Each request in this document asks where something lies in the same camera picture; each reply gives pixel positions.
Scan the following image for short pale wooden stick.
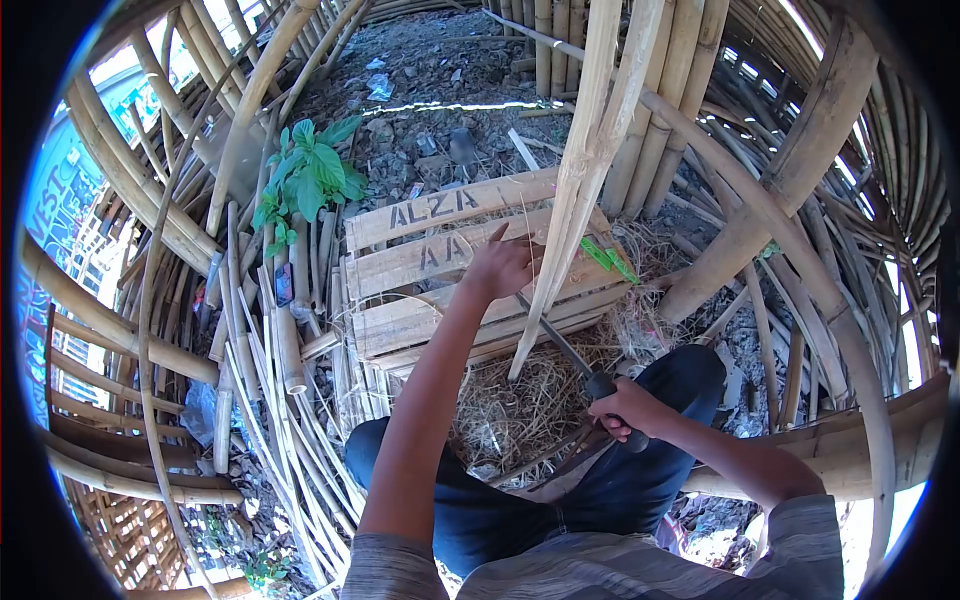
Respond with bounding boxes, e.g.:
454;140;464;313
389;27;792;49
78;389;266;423
507;127;542;173

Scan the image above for person's left hand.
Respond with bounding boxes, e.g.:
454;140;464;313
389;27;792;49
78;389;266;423
459;222;543;303

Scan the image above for thick horizontal bamboo beam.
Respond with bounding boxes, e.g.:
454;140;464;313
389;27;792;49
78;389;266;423
681;372;951;504

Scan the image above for person's left fingers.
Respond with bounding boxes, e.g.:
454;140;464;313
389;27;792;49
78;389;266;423
517;237;543;285

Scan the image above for split pale bamboo pole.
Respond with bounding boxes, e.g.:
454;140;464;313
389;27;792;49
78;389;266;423
507;0;669;381

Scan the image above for black handled long knife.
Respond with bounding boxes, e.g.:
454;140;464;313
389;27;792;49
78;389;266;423
514;292;651;455

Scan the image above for green leafy plant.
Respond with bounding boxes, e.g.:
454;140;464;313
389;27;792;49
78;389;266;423
250;114;371;261

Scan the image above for person's right hand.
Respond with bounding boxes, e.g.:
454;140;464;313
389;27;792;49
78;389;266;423
587;377;670;445

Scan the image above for person's body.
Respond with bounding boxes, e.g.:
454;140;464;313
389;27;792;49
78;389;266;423
341;465;846;600

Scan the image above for green plastic object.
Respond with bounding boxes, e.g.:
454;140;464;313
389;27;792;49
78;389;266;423
578;235;643;287

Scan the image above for person's legs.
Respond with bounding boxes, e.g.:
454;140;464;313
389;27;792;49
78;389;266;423
344;344;728;580

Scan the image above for lettered wooden slat crate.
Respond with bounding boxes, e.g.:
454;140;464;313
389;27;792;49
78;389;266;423
341;166;640;378

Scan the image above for heap of dry straw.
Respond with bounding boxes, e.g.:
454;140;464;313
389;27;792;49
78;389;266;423
448;285;676;485

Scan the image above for long curved bamboo pole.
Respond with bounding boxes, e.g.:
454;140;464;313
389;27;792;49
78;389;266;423
481;7;899;580

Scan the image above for row of upright bamboo poles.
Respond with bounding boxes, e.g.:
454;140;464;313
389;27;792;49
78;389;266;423
498;0;732;220

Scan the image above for thick slanted bamboo post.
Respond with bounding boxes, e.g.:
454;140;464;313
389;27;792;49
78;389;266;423
657;13;881;326

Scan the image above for pile of thick bamboo poles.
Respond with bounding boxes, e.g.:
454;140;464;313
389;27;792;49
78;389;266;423
21;0;376;600

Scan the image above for bundle of thin bamboo strips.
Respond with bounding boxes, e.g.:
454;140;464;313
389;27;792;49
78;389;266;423
216;255;376;590

